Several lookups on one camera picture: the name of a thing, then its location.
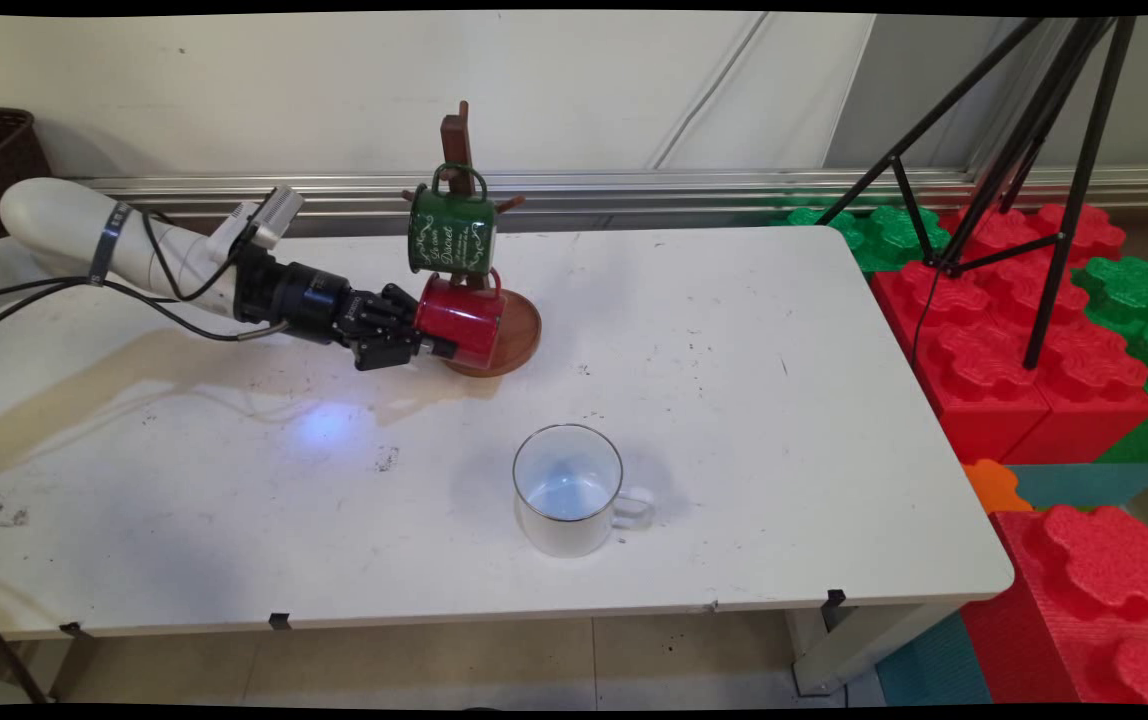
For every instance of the green enamel mug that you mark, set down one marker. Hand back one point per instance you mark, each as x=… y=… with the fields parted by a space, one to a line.
x=451 y=235

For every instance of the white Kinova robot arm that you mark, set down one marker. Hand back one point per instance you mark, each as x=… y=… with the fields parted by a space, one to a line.
x=54 y=225

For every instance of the black table clip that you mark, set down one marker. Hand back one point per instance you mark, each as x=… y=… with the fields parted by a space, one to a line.
x=279 y=621
x=70 y=629
x=835 y=598

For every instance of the white table leg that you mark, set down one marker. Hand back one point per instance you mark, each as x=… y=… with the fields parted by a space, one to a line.
x=864 y=645

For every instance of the white enamel mug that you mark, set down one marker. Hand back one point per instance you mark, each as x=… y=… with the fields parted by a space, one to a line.
x=566 y=490

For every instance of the teal foam mat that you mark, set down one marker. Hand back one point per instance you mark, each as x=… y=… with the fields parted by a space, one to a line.
x=934 y=665
x=1094 y=485

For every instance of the red enamel mug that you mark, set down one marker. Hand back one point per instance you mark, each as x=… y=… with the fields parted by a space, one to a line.
x=464 y=320

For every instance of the wooden mug tree stand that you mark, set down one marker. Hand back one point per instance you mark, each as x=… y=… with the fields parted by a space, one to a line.
x=519 y=330

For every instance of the orange foam piece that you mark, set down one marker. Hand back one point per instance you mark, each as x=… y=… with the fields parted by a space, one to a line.
x=992 y=485

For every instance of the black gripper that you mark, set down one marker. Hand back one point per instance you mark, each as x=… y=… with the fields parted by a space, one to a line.
x=299 y=298

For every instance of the metal band clamp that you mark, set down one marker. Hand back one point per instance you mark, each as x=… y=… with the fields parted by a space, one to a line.
x=108 y=245

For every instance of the green foam block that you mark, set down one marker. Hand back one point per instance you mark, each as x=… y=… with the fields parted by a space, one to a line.
x=884 y=235
x=1134 y=295

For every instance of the aluminium wall rail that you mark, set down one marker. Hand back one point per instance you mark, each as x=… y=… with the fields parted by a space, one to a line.
x=684 y=190

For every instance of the large red foam block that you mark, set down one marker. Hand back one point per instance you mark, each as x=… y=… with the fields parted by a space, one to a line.
x=994 y=380

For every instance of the black tripod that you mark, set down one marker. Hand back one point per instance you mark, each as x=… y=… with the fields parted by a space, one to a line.
x=1084 y=150

